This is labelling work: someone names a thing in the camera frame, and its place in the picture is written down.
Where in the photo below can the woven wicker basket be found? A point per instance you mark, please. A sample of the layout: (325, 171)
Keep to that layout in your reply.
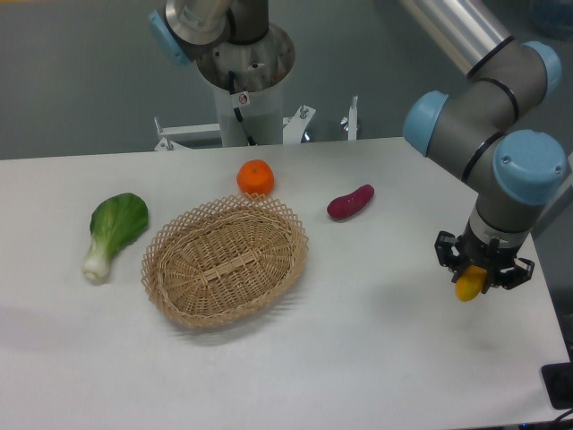
(224, 260)

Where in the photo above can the purple sweet potato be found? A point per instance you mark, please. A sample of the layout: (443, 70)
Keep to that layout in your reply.
(346, 206)

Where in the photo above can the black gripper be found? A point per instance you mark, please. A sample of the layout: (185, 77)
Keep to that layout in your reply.
(504, 270)

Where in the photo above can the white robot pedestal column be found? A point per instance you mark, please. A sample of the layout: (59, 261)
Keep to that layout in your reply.
(248, 118)

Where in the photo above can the orange tangerine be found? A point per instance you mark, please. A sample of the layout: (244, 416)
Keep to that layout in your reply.
(255, 177)

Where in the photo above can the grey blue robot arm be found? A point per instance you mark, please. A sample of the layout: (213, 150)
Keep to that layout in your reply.
(515, 173)

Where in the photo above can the green bok choy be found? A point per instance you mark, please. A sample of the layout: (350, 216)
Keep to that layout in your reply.
(114, 224)

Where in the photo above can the white metal base frame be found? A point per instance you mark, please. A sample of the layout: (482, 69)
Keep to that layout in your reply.
(295, 130)

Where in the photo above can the black device at table corner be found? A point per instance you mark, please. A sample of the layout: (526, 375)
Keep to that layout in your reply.
(557, 379)

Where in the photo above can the yellow mango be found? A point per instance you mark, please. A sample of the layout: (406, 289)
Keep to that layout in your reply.
(470, 283)

